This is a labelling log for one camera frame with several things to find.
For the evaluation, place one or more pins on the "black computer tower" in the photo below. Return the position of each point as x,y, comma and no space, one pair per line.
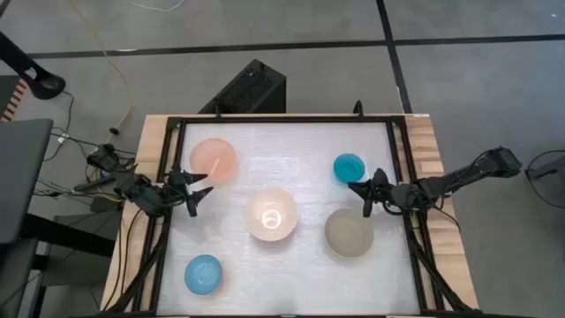
251,90

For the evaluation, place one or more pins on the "small teal bowl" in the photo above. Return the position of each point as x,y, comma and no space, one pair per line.
348,168

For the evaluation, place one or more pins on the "light blue textured bowl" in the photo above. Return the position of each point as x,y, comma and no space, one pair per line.
203,274

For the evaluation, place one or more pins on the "wooden table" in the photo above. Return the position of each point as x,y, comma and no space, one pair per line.
421,141

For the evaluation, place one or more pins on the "orange striped board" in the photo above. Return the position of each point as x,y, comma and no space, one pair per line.
11,103

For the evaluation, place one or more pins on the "grey bowl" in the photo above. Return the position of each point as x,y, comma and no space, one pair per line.
348,234

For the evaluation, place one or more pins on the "white table mat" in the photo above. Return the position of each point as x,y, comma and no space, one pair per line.
287,274

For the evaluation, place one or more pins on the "black metal frame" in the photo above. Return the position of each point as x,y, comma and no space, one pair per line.
287,119

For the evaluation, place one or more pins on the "large pink bowl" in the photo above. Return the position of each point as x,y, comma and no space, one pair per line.
265,203

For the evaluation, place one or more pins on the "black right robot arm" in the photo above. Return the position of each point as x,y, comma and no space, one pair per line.
463,174

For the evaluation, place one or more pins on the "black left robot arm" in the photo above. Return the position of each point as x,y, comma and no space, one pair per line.
137,190

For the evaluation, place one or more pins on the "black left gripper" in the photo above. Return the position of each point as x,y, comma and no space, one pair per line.
176,185

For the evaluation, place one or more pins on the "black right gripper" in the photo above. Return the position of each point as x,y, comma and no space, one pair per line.
385,189

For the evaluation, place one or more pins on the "black stand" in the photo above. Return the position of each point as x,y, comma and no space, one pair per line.
42,81

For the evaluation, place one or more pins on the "grey desk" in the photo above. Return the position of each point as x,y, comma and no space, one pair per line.
22,176

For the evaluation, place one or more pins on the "dark low bench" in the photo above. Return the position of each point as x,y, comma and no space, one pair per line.
66,234

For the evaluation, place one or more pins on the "black frame clamp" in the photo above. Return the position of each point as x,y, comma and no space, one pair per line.
358,108

